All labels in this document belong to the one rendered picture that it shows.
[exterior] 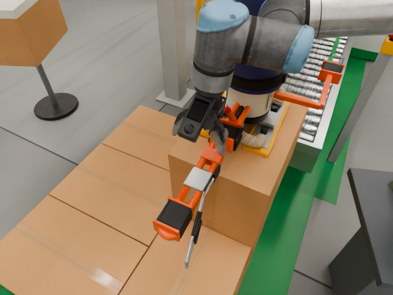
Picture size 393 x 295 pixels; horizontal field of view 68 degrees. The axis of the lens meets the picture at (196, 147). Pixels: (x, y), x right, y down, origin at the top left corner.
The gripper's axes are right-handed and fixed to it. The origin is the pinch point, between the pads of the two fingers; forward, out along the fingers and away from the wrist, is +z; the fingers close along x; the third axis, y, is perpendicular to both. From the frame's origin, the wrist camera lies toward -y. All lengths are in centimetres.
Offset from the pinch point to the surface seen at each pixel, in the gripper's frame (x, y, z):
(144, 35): 177, 259, 135
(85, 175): 62, 14, 71
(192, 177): -1.3, -3.1, 9.1
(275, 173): -23.9, 20.8, 20.7
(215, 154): -3.9, 7.9, 8.7
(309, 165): -45, 77, 66
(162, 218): -0.2, -18.7, 8.7
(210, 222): -8, 13, 58
